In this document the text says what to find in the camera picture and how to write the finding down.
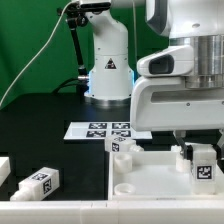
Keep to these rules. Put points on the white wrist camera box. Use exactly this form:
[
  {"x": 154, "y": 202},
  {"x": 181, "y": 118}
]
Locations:
[{"x": 173, "y": 61}]

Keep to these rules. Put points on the white marker tag plate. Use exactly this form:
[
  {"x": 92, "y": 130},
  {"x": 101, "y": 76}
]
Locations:
[{"x": 100, "y": 130}]

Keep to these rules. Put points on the white square tabletop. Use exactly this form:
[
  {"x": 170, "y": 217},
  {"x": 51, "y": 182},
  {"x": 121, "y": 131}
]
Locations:
[{"x": 154, "y": 175}]

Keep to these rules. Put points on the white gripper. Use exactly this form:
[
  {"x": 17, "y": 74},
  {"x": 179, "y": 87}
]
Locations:
[{"x": 164, "y": 104}]

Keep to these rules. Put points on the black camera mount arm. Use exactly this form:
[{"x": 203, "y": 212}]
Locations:
[{"x": 75, "y": 17}]

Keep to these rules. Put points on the white left fence block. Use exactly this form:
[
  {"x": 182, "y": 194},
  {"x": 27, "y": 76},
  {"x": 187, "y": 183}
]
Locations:
[{"x": 4, "y": 169}]

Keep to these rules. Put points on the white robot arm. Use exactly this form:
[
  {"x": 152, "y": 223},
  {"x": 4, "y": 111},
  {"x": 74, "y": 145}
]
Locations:
[{"x": 197, "y": 23}]

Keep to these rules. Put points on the white front fence bar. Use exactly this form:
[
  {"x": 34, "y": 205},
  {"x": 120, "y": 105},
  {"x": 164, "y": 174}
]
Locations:
[{"x": 113, "y": 212}]

